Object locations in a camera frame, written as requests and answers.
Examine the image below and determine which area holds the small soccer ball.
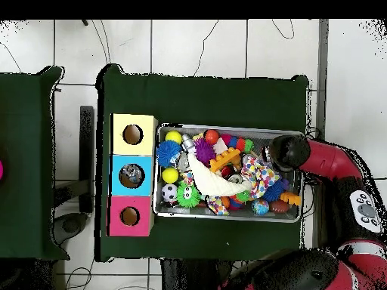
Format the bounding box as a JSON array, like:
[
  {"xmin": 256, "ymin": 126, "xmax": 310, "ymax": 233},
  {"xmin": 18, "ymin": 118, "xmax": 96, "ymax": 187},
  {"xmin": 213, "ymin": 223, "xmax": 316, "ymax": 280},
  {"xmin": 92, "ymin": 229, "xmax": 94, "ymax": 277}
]
[{"xmin": 160, "ymin": 182, "xmax": 179, "ymax": 202}]

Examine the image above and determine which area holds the purple spiky ball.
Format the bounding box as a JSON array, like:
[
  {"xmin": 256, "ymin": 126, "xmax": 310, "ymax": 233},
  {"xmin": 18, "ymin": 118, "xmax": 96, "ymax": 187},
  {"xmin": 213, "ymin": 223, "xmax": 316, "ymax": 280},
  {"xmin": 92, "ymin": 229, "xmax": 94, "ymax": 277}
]
[{"xmin": 194, "ymin": 140, "xmax": 218, "ymax": 168}]

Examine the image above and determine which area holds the yellow ball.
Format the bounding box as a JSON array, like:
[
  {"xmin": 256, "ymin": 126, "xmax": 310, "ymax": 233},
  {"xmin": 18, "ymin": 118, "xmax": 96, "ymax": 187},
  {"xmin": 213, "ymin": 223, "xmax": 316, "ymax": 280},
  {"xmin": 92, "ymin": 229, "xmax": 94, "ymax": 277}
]
[
  {"xmin": 165, "ymin": 129, "xmax": 182, "ymax": 144},
  {"xmin": 162, "ymin": 166, "xmax": 181, "ymax": 184}
]

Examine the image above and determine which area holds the green googly-eyed spiky ball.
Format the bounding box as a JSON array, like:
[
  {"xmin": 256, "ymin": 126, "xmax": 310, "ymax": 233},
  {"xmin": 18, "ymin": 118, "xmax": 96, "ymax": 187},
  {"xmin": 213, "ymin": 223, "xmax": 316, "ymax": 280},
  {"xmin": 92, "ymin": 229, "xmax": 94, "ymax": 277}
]
[{"xmin": 177, "ymin": 180, "xmax": 203, "ymax": 209}]

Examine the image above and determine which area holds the large blue spiky ball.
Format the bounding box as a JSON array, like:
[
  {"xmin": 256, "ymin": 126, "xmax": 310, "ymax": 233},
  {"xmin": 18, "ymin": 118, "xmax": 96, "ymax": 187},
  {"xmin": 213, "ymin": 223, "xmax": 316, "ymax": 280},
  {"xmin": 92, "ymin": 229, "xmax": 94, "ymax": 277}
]
[{"xmin": 156, "ymin": 139, "xmax": 183, "ymax": 168}]

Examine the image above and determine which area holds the shallow clear mesh bin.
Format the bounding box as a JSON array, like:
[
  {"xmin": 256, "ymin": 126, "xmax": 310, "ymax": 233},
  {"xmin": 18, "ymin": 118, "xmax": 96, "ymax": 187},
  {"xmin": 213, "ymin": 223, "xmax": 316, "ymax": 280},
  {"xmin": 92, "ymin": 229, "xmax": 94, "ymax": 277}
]
[{"xmin": 153, "ymin": 123, "xmax": 306, "ymax": 224}]

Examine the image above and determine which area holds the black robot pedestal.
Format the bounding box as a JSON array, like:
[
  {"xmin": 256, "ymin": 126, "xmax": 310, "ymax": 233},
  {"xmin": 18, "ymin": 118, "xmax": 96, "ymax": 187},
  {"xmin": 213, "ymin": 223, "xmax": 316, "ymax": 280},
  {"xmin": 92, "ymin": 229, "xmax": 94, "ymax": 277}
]
[{"xmin": 159, "ymin": 258, "xmax": 221, "ymax": 290}]

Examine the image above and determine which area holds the wooden box with three holes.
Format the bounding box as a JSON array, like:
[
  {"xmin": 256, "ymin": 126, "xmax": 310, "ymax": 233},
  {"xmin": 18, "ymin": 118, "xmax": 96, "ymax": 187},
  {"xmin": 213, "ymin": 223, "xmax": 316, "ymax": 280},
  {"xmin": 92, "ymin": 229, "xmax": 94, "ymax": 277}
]
[{"xmin": 108, "ymin": 113, "xmax": 159, "ymax": 238}]

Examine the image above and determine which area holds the orange ball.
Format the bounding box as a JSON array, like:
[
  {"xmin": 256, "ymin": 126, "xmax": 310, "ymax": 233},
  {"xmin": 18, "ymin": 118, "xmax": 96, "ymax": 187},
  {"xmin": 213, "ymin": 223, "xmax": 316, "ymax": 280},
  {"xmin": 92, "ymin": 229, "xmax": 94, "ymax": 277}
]
[{"xmin": 203, "ymin": 128, "xmax": 220, "ymax": 145}]

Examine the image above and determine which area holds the dark green table cloth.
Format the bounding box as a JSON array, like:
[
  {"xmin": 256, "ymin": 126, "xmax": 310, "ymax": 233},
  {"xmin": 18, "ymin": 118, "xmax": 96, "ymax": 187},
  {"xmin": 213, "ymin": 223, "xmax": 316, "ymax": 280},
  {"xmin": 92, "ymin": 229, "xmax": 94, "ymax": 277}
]
[
  {"xmin": 95, "ymin": 63, "xmax": 311, "ymax": 267},
  {"xmin": 0, "ymin": 65, "xmax": 70, "ymax": 262}
]

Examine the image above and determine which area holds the orange toy building block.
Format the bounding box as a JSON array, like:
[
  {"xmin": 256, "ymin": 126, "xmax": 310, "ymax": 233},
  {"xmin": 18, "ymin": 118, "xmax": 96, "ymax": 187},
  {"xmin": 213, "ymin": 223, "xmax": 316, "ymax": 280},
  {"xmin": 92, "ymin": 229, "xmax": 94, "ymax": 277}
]
[{"xmin": 209, "ymin": 147, "xmax": 242, "ymax": 174}]

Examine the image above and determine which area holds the colourful patterned cloth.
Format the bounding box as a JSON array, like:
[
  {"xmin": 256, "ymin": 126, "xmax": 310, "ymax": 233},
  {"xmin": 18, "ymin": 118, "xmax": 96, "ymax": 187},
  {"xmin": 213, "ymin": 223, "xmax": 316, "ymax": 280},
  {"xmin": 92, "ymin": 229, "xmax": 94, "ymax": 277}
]
[{"xmin": 241, "ymin": 154, "xmax": 283, "ymax": 199}]

